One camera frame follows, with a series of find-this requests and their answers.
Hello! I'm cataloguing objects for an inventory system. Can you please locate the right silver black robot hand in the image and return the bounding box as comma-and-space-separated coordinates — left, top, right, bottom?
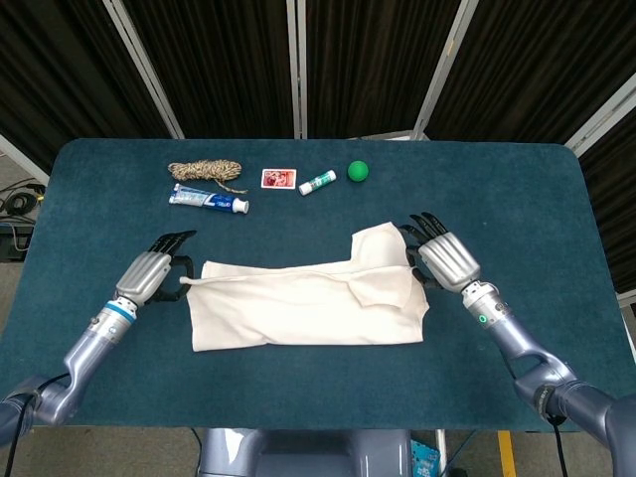
399, 212, 483, 292

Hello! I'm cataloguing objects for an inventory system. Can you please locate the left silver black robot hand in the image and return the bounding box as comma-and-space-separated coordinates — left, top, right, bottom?
115, 229, 199, 306

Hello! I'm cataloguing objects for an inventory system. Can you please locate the white T-shirt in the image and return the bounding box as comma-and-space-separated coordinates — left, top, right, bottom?
178, 222, 431, 354

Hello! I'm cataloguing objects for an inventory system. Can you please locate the blue white toothpaste tube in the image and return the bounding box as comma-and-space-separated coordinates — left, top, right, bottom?
168, 183, 250, 216

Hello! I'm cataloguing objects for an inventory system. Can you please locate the grey floor box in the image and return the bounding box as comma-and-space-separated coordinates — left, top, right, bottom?
0, 222, 34, 262

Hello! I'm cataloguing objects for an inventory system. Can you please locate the green white glue stick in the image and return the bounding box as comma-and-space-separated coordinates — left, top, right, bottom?
298, 169, 338, 197

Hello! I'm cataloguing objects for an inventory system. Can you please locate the red playing card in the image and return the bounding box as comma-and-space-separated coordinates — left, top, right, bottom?
260, 168, 298, 190

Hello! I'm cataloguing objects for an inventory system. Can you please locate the dark folding screen panel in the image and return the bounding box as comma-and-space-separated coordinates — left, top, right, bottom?
116, 0, 302, 140
414, 0, 636, 145
296, 0, 478, 140
0, 0, 185, 186
565, 74, 636, 294

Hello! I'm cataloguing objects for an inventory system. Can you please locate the white metal table leg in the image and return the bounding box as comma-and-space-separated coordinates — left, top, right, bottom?
434, 429, 447, 477

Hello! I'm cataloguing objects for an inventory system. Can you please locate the blue printed box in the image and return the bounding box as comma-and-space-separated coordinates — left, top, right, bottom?
410, 437, 442, 477

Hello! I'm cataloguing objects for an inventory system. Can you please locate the grey-blue robot torso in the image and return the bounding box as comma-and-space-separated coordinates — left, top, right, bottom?
196, 427, 413, 477

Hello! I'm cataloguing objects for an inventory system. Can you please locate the beige braided rope bundle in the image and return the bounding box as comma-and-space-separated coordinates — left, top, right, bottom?
167, 158, 248, 195

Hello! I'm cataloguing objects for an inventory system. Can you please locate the black floor cable bundle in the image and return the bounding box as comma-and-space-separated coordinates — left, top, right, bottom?
0, 182, 47, 216

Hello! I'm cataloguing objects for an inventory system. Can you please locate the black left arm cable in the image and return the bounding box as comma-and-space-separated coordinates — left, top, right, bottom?
9, 372, 71, 444

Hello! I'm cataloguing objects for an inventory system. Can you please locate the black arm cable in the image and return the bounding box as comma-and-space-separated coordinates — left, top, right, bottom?
9, 372, 71, 444
544, 415, 570, 477

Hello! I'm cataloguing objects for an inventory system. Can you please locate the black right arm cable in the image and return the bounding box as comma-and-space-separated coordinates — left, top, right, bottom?
544, 415, 570, 477

